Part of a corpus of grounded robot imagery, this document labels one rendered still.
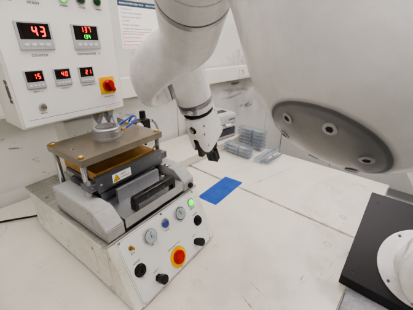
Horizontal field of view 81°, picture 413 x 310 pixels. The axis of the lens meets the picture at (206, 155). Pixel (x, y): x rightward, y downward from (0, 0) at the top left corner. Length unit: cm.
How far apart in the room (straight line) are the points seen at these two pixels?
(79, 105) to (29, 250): 50
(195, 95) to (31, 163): 93
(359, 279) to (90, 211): 72
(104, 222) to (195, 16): 50
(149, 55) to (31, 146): 93
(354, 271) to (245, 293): 30
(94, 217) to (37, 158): 70
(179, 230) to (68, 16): 69
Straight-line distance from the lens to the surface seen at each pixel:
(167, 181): 71
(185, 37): 32
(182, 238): 79
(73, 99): 86
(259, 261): 84
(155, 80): 43
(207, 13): 28
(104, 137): 75
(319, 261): 90
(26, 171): 131
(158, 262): 74
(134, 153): 78
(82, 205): 69
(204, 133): 58
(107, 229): 64
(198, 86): 53
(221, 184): 118
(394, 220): 87
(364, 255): 84
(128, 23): 142
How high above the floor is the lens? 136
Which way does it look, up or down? 25 degrees down
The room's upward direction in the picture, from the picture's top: straight up
